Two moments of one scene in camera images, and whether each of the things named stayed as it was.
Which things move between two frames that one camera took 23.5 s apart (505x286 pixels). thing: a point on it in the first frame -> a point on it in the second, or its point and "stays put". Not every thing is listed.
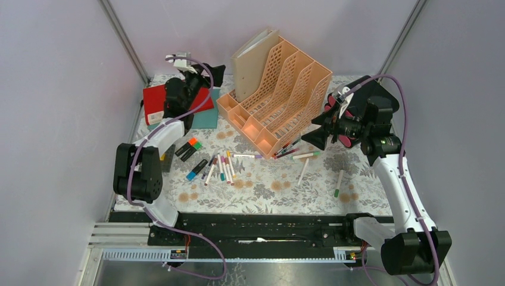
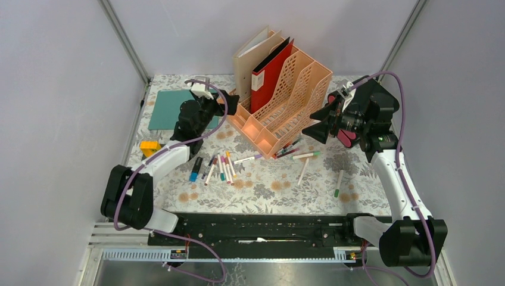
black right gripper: (318, 137) stays put
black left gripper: (216, 72) -> (231, 101)
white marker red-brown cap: (303, 171) stays put
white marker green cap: (305, 155) stays put
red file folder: (154, 105) -> (266, 75)
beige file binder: (251, 65) stays put
